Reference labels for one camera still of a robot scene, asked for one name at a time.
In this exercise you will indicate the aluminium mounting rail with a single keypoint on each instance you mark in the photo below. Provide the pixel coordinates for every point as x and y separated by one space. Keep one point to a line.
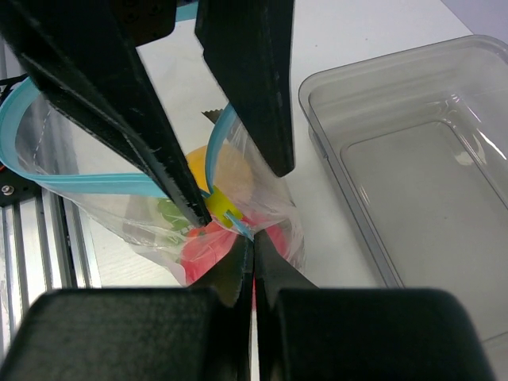
46 244

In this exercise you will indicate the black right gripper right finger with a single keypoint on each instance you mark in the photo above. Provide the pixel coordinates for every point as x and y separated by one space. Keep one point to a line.
310 333

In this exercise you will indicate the grey toy fish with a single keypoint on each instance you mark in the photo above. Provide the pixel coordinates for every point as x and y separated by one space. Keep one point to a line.
212 115

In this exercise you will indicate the clear zip top bag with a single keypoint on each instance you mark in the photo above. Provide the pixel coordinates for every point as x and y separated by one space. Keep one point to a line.
43 145

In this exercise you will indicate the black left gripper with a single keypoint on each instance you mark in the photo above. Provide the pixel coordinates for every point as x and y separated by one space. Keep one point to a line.
82 56

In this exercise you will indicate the red toy tomato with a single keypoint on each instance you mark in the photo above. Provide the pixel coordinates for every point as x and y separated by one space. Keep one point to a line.
204 247

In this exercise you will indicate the orange toy fruit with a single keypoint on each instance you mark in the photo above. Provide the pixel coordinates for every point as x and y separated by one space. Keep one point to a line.
233 175

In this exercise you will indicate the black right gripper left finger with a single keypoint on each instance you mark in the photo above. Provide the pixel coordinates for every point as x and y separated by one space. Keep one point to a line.
200 332

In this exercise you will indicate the clear grey plastic tray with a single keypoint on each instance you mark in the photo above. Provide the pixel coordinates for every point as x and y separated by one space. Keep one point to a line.
415 145

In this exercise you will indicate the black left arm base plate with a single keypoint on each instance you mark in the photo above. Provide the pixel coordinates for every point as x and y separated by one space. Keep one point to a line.
14 188

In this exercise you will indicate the green toy grapes bunch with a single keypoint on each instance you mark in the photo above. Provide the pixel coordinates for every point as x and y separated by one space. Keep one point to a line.
171 214

